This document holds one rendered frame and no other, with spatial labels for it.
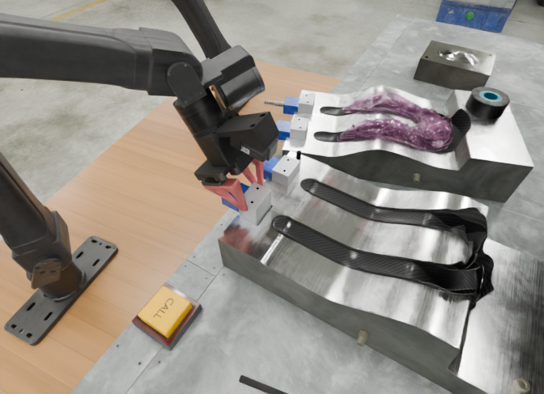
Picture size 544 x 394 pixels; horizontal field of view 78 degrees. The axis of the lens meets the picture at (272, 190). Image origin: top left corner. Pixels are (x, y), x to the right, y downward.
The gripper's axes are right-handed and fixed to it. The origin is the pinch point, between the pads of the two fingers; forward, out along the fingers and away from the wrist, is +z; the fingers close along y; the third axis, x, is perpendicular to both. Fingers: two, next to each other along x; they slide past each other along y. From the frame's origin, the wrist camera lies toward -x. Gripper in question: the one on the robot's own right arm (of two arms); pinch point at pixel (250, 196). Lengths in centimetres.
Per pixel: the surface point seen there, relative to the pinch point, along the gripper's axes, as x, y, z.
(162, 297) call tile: 8.7, -19.6, 5.2
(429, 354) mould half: -27.7, -8.4, 19.5
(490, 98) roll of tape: -28, 53, 16
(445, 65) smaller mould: -13, 78, 16
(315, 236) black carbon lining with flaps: -8.6, 1.0, 9.8
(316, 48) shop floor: 126, 239, 48
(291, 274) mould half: -8.9, -7.5, 9.2
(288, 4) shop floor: 191, 321, 17
